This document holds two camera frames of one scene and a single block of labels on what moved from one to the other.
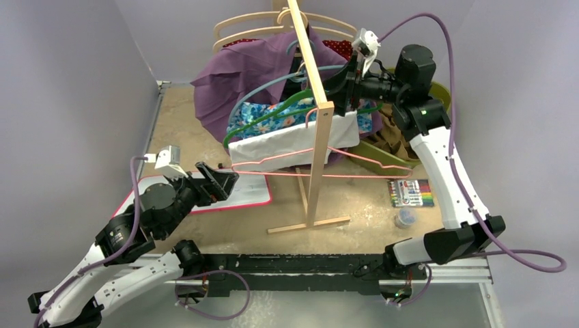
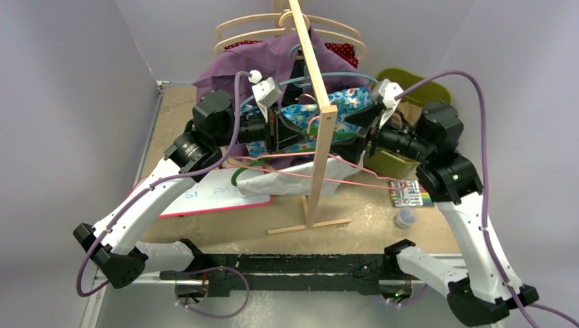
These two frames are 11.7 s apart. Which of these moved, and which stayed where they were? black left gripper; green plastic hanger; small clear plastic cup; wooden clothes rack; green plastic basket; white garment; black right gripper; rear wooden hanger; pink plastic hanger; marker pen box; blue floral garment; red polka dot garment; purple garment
Moved: white garment; blue floral garment; black left gripper; pink plastic hanger; green plastic hanger; black right gripper
Stayed: red polka dot garment; rear wooden hanger; marker pen box; wooden clothes rack; green plastic basket; purple garment; small clear plastic cup
